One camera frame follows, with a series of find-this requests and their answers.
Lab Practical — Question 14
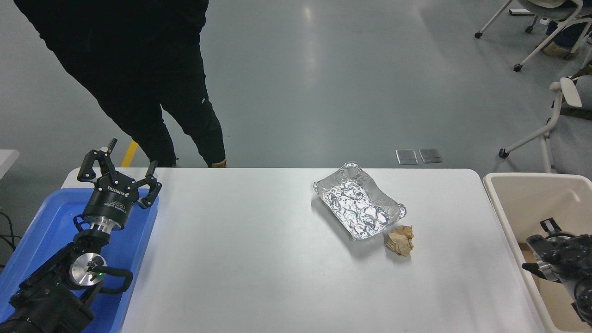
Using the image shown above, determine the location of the person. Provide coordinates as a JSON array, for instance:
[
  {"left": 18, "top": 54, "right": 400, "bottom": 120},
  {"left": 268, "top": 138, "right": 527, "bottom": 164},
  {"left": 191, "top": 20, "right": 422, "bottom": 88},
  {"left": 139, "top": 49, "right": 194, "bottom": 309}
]
[
  {"left": 542, "top": 18, "right": 592, "bottom": 60},
  {"left": 13, "top": 0, "right": 228, "bottom": 168}
]

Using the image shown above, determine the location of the white office chair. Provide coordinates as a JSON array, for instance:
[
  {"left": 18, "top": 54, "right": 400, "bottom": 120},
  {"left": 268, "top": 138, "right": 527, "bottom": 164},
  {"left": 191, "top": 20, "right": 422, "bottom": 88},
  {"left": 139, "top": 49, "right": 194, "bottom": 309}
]
[
  {"left": 499, "top": 76, "right": 592, "bottom": 174},
  {"left": 474, "top": 0, "right": 592, "bottom": 72}
]

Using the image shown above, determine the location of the large pale bin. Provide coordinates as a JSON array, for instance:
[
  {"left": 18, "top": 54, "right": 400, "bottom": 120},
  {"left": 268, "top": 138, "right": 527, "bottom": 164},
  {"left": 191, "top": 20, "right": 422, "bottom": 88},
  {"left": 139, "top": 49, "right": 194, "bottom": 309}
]
[{"left": 482, "top": 173, "right": 592, "bottom": 333}]

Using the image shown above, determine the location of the blue plastic tray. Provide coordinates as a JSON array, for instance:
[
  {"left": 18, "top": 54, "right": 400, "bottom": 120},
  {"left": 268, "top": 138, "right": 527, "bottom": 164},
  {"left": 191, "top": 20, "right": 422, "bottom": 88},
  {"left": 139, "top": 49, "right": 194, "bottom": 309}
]
[{"left": 0, "top": 187, "right": 159, "bottom": 333}]

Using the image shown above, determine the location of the small white table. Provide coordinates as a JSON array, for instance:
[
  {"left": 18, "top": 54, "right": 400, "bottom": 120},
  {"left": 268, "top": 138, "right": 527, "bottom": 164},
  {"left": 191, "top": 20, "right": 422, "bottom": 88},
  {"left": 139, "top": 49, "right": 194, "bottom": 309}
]
[{"left": 0, "top": 149, "right": 20, "bottom": 179}]

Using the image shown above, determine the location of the black cable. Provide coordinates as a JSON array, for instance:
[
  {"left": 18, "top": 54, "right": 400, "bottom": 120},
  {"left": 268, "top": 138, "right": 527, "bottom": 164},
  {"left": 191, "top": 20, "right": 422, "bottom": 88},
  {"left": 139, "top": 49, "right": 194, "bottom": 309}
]
[{"left": 0, "top": 210, "right": 22, "bottom": 271}]

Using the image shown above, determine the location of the foil tray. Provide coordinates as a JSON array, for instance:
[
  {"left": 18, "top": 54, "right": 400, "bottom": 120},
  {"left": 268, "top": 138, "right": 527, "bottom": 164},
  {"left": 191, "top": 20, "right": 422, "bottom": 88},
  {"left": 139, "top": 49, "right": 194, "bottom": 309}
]
[{"left": 313, "top": 161, "right": 407, "bottom": 241}]

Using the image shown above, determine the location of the crumpled tan paper ball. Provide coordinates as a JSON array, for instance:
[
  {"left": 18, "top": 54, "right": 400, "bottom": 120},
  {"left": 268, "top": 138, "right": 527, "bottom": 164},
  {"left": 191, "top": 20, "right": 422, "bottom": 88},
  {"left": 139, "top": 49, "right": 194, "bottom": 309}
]
[{"left": 385, "top": 225, "right": 415, "bottom": 257}]

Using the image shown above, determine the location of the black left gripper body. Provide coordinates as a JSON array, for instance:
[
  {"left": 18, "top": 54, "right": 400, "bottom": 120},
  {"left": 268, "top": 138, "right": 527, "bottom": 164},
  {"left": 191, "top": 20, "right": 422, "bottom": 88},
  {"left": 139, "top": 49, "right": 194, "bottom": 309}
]
[{"left": 82, "top": 173, "right": 140, "bottom": 231}]

